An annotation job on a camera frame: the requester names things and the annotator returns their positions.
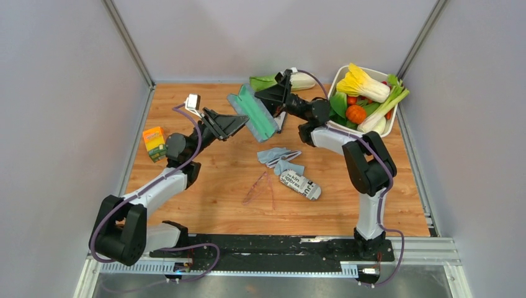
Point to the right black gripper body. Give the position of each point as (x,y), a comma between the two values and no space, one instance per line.
(284,93)

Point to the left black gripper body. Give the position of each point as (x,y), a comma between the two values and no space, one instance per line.
(213,125)

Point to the grey glasses case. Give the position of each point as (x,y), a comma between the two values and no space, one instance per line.
(260,122)

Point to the light blue cleaning cloth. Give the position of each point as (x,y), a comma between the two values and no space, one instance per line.
(266,155)

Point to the pink transparent sunglasses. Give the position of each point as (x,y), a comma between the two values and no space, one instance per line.
(262,187)

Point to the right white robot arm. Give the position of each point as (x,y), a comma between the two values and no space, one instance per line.
(370,166)

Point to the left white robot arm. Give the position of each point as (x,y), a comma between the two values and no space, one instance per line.
(120,232)

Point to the grey razor package box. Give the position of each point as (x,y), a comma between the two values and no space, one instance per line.
(280,121)

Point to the green white napa cabbage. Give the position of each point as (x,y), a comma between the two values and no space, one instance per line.
(299,81)

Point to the green leafy vegetable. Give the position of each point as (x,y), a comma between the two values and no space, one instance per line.
(338,107)

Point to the white rectangular tray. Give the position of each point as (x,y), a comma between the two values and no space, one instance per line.
(377,75)

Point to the orange green carton box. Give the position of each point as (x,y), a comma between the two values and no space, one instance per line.
(155,143)

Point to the yellow white bok choy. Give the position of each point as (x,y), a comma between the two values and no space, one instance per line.
(357,82)

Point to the small orange pumpkin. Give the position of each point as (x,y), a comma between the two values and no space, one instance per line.
(356,114)

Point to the newspaper print pouch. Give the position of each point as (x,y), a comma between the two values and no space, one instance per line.
(300,184)

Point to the green white leek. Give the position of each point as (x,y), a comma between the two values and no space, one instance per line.
(376,120)

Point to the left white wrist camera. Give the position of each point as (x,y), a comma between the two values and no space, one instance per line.
(192,104)

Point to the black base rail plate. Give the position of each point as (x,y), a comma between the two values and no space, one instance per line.
(273,253)

